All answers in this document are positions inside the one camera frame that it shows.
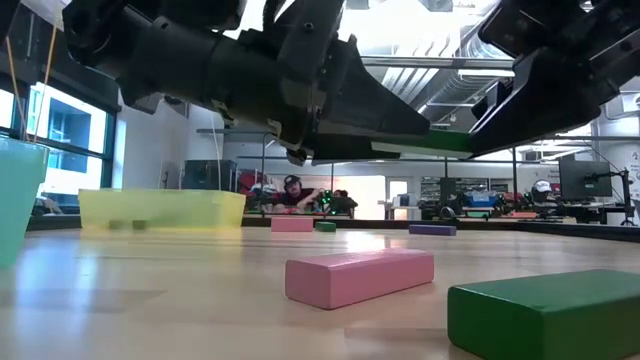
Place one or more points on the white round column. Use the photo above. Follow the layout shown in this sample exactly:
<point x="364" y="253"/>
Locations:
<point x="205" y="140"/>

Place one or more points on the black computer monitor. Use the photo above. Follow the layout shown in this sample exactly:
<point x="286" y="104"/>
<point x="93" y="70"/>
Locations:
<point x="585" y="180"/>

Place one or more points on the green translucent plastic bin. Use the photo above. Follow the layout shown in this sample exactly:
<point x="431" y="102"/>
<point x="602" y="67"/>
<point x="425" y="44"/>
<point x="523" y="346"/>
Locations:
<point x="17" y="200"/>

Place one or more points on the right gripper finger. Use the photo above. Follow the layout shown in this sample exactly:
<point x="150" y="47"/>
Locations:
<point x="492" y="100"/>
<point x="540" y="110"/>

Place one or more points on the pink wooden block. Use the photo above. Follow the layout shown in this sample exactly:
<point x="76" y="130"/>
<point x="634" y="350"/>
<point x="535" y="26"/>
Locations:
<point x="291" y="224"/>
<point x="350" y="277"/>

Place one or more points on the silver ventilation ducts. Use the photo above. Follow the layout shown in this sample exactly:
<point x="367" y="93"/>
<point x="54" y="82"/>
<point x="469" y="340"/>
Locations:
<point x="440" y="95"/>

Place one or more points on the blue storage box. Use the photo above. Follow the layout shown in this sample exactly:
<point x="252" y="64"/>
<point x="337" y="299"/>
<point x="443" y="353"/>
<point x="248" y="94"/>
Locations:
<point x="482" y="199"/>

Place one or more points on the black cabinet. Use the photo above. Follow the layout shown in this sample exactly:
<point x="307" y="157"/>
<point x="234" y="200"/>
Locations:
<point x="210" y="175"/>

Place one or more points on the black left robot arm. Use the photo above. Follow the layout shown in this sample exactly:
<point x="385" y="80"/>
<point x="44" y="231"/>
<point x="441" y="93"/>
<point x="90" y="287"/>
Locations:
<point x="165" y="55"/>

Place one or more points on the large window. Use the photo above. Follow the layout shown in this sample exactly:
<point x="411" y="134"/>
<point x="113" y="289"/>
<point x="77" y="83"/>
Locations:
<point x="70" y="170"/>

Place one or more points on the white door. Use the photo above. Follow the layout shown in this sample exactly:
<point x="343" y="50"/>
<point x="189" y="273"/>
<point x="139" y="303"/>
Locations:
<point x="398" y="192"/>

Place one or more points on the purple wooden block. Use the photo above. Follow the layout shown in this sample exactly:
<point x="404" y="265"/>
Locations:
<point x="432" y="230"/>

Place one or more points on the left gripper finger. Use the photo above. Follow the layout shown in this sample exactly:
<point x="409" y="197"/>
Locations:
<point x="370" y="110"/>
<point x="345" y="148"/>

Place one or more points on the storage shelf unit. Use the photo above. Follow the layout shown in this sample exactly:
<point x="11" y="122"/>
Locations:
<point x="470" y="186"/>

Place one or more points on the yellow translucent plastic bin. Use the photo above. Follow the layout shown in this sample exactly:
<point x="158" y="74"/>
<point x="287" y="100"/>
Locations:
<point x="160" y="207"/>

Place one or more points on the overhead light bar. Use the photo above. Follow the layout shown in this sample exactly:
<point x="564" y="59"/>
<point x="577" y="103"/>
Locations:
<point x="425" y="62"/>

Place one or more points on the black background robot arm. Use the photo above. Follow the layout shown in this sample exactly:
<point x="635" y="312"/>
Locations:
<point x="327" y="201"/>

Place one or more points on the black metal rack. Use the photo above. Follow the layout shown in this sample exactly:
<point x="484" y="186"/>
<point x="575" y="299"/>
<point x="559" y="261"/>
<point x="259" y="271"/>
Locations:
<point x="235" y="131"/>

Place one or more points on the person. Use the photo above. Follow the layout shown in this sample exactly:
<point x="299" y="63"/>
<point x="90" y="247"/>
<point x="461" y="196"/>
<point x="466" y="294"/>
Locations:
<point x="541" y="189"/>
<point x="295" y="192"/>

